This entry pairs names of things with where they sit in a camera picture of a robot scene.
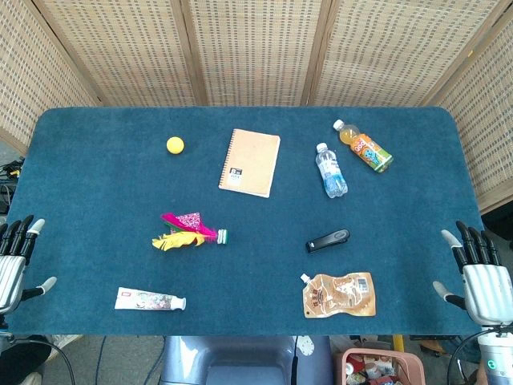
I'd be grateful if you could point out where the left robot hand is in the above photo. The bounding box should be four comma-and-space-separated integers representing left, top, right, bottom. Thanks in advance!
0, 214, 58, 315

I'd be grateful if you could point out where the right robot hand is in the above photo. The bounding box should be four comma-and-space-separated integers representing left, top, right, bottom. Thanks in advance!
432, 220, 513, 326

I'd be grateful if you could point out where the colourful feather shuttlecock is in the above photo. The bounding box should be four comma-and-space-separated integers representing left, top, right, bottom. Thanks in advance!
151, 211, 230, 253

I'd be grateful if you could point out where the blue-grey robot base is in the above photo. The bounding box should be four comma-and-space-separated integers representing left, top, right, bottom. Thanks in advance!
159, 334, 334, 385

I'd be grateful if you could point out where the pink plastic basket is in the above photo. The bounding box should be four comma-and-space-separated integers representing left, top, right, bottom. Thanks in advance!
333, 347, 426, 385

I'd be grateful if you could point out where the white toothpaste tube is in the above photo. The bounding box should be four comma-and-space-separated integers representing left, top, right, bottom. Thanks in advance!
114, 286, 188, 312

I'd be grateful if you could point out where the brown spouted drink pouch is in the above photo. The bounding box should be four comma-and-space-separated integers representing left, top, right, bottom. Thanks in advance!
300, 272, 378, 319

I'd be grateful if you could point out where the black stapler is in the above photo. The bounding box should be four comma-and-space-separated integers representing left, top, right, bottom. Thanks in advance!
305, 229, 351, 254

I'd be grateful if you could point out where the orange juice bottle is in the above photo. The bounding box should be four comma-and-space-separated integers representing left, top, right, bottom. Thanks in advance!
332, 119, 394, 174

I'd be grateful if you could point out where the clear water bottle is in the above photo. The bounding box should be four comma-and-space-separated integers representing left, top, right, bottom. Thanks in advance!
315, 143, 349, 199

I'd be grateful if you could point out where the blue table cloth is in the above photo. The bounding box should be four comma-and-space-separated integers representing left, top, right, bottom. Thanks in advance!
5, 105, 486, 337

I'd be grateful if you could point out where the kraft spiral notebook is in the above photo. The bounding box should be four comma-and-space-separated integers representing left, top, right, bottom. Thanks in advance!
218, 128, 281, 199

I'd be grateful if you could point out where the woven folding screen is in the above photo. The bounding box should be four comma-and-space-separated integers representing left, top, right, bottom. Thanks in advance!
0, 0, 513, 216

